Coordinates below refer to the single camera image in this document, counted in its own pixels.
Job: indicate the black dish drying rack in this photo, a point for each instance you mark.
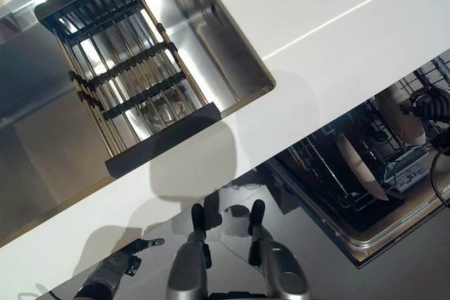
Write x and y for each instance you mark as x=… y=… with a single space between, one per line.
x=133 y=64

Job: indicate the white round ceramic plate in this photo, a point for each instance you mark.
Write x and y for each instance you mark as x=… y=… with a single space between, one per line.
x=358 y=163
x=397 y=117

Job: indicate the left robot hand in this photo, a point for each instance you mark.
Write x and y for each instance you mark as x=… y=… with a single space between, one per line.
x=131 y=256

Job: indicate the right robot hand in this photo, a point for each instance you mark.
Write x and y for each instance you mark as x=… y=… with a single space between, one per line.
x=430 y=105

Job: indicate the stainless steel kitchen sink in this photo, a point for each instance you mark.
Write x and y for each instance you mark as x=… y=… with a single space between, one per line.
x=35 y=156

